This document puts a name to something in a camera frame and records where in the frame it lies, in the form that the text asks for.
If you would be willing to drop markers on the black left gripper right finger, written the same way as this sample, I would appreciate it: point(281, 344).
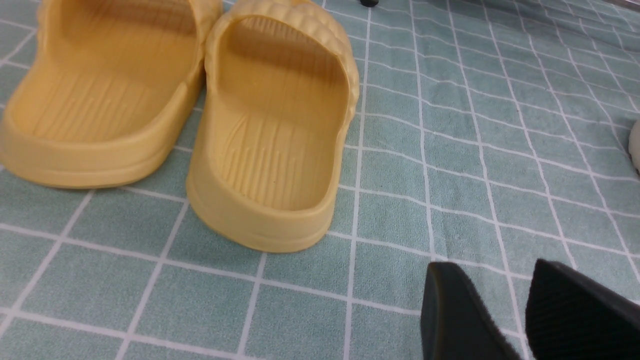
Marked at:
point(569, 316)

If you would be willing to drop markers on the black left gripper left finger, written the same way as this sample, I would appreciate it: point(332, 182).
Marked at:
point(454, 322)

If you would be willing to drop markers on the metal shoe rack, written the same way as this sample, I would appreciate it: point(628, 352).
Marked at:
point(369, 3)

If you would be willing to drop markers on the left cream slipper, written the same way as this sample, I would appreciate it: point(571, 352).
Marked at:
point(634, 145)

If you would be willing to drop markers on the green checkered tablecloth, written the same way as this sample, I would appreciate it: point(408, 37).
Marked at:
point(489, 133)

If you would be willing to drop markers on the right yellow slipper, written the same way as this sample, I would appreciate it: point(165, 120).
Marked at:
point(282, 87)

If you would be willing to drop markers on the yellow slipper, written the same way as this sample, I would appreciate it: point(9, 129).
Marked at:
point(111, 86)
point(282, 87)

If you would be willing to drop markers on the left yellow slipper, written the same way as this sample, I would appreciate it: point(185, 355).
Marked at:
point(111, 86)

